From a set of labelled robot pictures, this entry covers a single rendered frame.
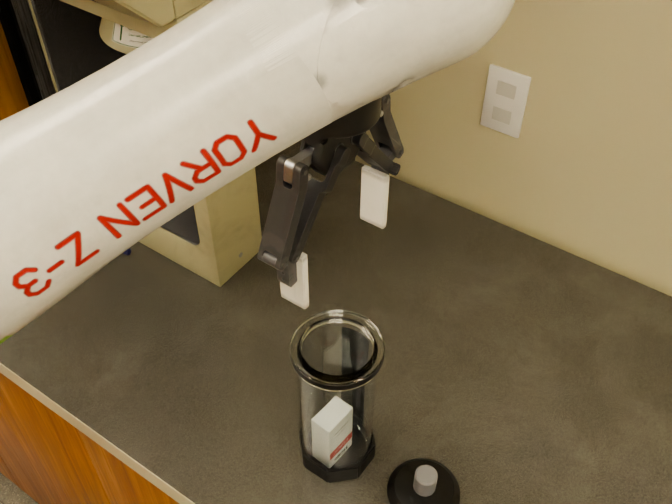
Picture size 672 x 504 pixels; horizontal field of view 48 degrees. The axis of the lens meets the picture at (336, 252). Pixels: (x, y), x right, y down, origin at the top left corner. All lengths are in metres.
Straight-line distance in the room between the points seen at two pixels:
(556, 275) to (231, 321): 0.53
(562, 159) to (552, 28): 0.22
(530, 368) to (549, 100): 0.41
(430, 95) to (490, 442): 0.59
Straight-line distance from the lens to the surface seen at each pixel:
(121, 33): 1.09
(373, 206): 0.78
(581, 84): 1.20
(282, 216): 0.63
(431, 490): 0.98
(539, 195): 1.34
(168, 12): 0.94
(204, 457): 1.06
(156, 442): 1.09
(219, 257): 1.20
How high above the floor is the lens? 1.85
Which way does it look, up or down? 45 degrees down
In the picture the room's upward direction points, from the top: straight up
